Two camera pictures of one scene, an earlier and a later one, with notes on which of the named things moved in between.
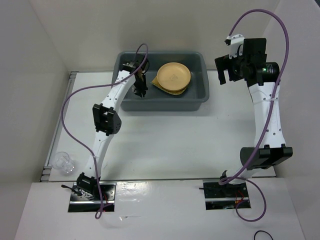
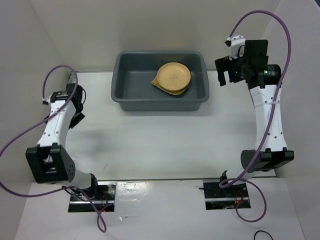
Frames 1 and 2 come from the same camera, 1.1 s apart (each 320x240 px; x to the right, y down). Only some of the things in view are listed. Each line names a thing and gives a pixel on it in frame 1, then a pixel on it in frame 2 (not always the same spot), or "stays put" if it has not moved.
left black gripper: (143, 88) -> (76, 120)
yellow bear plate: (183, 89) stays put
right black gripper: (224, 62) stays put
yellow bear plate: (173, 76) stays put
